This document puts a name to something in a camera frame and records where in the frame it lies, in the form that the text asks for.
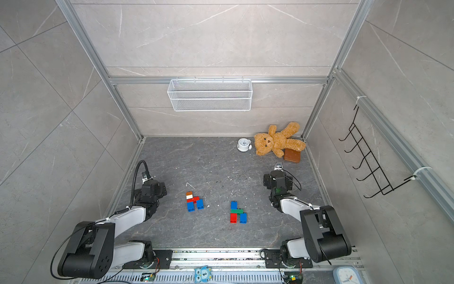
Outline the white alarm clock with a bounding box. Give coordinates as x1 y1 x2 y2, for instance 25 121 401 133
237 138 253 152

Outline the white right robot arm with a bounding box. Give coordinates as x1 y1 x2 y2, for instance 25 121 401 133
263 169 352 267

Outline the green lego brick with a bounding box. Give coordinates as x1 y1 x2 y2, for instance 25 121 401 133
231 209 244 214

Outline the blue owl figurine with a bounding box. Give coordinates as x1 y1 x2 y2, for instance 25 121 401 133
194 266 212 284

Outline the brown leather wallet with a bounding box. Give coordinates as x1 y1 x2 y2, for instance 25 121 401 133
284 149 301 163

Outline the red long lego brick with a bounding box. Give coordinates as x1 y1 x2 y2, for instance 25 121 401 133
187 196 200 203

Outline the white blue desk clock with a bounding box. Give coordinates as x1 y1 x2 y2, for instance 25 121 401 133
333 266 364 284

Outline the black wire hook rack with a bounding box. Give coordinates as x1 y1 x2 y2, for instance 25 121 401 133
338 105 417 199

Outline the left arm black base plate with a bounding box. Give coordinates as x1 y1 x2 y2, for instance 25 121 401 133
123 250 173 269

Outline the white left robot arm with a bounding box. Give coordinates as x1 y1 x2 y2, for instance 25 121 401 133
57 179 167 279

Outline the white wire mesh basket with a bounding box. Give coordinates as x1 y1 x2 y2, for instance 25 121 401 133
167 78 253 112

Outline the brown teddy bear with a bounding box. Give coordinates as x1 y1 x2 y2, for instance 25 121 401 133
254 122 306 158

